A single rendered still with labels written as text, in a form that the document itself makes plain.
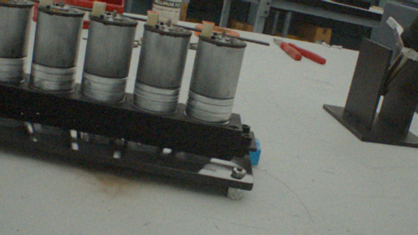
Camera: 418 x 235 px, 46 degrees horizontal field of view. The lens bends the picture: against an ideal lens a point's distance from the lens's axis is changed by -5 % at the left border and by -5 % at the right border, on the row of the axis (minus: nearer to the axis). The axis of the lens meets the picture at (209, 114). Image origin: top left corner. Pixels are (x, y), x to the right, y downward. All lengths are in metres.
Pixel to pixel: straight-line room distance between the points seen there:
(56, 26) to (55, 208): 0.10
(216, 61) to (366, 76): 0.18
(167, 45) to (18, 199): 0.10
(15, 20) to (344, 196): 0.19
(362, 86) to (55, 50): 0.24
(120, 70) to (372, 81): 0.20
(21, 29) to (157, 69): 0.07
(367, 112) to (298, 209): 0.17
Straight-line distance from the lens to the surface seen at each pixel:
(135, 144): 0.25
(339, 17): 3.08
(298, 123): 0.38
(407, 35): 0.38
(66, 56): 0.27
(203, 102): 0.26
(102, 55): 0.26
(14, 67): 0.28
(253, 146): 0.27
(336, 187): 0.28
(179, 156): 0.24
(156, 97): 0.26
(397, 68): 0.40
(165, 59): 0.26
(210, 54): 0.25
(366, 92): 0.40
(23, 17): 0.27
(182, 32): 0.26
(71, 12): 0.27
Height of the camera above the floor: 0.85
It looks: 17 degrees down
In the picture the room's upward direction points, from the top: 12 degrees clockwise
